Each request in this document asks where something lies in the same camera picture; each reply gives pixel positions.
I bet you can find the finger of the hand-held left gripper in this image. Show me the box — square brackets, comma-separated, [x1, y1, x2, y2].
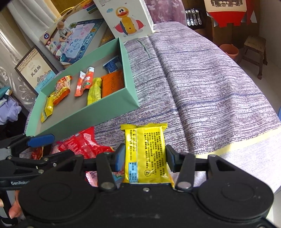
[0, 150, 76, 175]
[0, 134, 55, 155]

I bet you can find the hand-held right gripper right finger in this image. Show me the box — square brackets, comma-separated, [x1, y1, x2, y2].
[166, 145, 236, 193]

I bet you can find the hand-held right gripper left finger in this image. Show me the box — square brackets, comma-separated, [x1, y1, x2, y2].
[55, 143, 126, 192]

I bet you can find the yellow printed snack packet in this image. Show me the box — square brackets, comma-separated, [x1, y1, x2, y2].
[120, 122, 175, 189]

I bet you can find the small yellow snack packet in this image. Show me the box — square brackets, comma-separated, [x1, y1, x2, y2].
[40, 92, 55, 123]

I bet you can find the teal cardboard box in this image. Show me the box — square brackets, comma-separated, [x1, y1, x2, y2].
[23, 37, 140, 138]

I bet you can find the orange yellow long packet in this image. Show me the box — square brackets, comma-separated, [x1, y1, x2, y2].
[52, 75, 73, 106]

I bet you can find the yellow striped snack packet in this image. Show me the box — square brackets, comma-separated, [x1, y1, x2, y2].
[87, 77, 103, 106]

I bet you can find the orange fries snack packet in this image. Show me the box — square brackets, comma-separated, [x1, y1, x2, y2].
[74, 66, 95, 97]

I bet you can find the blue white snack packet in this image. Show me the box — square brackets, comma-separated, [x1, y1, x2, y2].
[103, 56, 122, 73]

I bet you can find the person's left hand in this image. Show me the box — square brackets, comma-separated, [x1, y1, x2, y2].
[0, 198, 23, 219]

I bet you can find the red crinkled snack packet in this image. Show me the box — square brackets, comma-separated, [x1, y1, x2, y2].
[31, 147, 45, 160]

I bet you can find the pink floral snack packet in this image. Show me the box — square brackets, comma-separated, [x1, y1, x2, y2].
[85, 170, 100, 188]

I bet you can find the red patterned snack packet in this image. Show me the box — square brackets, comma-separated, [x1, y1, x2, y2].
[56, 126, 115, 159]

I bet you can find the lavender cloth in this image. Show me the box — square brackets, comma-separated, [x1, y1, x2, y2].
[0, 99, 23, 126]

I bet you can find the teal cloth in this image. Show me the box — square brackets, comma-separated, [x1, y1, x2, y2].
[0, 86, 12, 99]

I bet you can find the brown pastry gift box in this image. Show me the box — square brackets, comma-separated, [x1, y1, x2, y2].
[14, 46, 59, 95]

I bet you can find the purple striped tablecloth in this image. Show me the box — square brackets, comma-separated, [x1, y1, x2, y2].
[24, 21, 281, 193]

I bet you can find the lace curtain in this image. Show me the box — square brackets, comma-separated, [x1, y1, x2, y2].
[0, 6, 40, 104]

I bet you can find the drawing mat toy box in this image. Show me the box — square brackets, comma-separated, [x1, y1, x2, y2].
[39, 0, 117, 66]

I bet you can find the orange plastic bucket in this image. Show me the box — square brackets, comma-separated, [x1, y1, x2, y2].
[219, 43, 239, 64]

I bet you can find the wooden stool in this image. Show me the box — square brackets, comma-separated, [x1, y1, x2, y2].
[240, 36, 269, 80]

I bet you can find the duck toy box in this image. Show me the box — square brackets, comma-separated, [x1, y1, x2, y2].
[93, 0, 154, 42]

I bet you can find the black rack of metal clips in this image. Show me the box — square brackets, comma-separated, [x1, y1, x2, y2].
[185, 8, 204, 30]

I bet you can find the purple floral cloth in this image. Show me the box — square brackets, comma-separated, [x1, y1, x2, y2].
[143, 0, 187, 24]

